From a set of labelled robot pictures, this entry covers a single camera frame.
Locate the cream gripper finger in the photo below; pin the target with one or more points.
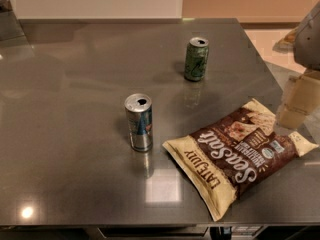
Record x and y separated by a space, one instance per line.
301 96

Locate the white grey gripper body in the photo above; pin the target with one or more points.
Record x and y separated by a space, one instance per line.
308 44

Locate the silver blue redbull can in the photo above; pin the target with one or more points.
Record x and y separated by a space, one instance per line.
138 109

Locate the green soda can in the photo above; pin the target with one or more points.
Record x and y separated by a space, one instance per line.
196 59

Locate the brown cream chips bag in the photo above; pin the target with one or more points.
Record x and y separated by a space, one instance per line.
225 159

